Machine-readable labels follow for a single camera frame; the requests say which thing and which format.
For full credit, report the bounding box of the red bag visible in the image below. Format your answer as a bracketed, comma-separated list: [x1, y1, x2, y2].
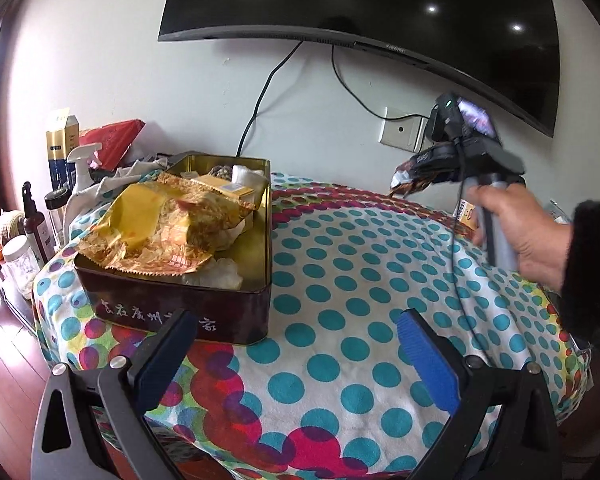
[78, 119, 147, 172]

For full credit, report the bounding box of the white spray bottle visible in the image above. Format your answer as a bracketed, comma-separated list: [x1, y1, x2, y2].
[65, 142, 103, 197]

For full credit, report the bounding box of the yellow crinkled wrapper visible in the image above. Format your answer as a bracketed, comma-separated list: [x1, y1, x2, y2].
[76, 171, 259, 277]

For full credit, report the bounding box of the small yellow box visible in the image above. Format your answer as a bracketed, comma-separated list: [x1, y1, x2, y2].
[194, 175, 257, 202]

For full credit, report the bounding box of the white pouch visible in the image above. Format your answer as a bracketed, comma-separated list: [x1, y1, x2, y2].
[189, 259, 243, 292]
[231, 164, 267, 192]

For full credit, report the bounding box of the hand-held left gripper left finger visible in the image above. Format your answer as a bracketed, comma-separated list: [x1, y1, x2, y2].
[30, 309, 199, 480]

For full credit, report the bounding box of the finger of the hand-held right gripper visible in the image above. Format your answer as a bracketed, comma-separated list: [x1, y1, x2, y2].
[413, 145, 461, 168]

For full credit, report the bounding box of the brown snack packet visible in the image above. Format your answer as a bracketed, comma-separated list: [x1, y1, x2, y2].
[388, 152, 464, 199]

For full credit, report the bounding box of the dark red tin box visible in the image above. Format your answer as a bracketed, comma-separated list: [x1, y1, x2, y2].
[73, 154, 273, 347]

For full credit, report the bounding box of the polka dot blanket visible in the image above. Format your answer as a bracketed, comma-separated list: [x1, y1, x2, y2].
[32, 171, 594, 480]

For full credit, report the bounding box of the dark pump bottle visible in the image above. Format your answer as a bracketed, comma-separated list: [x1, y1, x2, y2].
[20, 182, 49, 267]

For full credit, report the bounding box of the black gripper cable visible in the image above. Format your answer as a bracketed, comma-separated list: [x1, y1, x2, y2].
[449, 139, 492, 363]

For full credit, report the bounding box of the clear bottle with black cap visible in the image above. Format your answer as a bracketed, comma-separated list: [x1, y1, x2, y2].
[43, 187, 72, 252]

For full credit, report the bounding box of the clear jar with white lid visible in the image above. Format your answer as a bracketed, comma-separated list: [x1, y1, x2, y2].
[2, 234, 42, 299]

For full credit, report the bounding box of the black television cable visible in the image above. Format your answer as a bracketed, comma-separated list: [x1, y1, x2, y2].
[236, 41, 304, 159]
[331, 44, 432, 122]

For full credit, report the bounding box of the black wall television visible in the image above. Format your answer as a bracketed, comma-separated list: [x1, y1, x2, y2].
[157, 0, 568, 138]

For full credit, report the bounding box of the person's right hand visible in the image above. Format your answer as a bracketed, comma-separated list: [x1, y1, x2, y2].
[466, 181, 574, 294]

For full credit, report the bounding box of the orange and white snack packet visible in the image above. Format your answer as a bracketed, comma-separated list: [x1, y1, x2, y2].
[454, 199, 487, 247]

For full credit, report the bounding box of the gold and blue carton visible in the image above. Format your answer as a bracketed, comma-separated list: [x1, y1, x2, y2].
[45, 108, 82, 192]

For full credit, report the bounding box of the white wall socket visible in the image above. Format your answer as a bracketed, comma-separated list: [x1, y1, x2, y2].
[379, 106, 429, 154]

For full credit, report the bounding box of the person's right forearm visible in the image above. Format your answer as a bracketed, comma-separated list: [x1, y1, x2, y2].
[559, 199, 600, 347]

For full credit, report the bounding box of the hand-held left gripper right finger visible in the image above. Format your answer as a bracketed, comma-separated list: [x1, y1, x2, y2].
[397, 309, 567, 480]

